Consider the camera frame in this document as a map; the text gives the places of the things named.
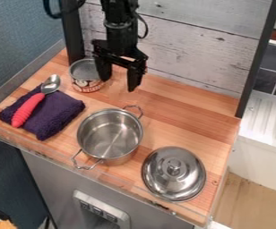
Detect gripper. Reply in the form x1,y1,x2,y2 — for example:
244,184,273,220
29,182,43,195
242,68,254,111
90,21,151,93

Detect brown can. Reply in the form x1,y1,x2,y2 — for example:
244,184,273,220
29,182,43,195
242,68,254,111
67,57,108,94

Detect silver pot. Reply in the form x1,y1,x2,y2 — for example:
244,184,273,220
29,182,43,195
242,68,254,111
71,104,144,171

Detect purple cloth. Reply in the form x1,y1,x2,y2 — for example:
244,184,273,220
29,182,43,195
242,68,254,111
0,83,87,141

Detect silver lid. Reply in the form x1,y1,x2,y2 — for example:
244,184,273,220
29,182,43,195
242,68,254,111
140,145,208,203

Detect white cabinet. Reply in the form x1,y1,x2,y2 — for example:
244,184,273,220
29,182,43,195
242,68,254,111
228,89,276,196

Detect red-handled silver spoon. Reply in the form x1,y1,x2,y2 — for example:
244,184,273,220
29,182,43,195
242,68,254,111
10,73,62,129

